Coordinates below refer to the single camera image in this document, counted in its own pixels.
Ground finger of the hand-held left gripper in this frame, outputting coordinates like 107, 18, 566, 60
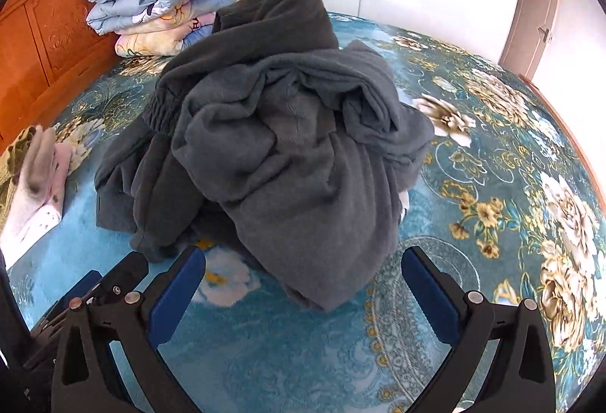
96, 252, 150, 300
28, 270, 103, 339

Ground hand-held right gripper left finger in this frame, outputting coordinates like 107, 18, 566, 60
51, 246, 206, 413

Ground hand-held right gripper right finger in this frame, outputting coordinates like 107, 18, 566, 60
401, 246, 556, 413

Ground dark grey fleece pants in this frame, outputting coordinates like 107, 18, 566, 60
94, 0, 435, 312

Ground pink folded cloth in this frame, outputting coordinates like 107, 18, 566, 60
0, 128, 73, 244

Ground teal floral blanket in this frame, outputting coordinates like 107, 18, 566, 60
0, 11, 597, 413

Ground olive patterned folded cloth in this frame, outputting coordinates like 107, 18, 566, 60
0, 125, 44, 206

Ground floral folded quilt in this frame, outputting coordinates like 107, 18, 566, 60
115, 0, 259, 58

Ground carved wooden headboard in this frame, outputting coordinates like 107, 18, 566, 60
0, 0, 195, 153

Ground beige door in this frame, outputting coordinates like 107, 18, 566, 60
498, 0, 562, 80

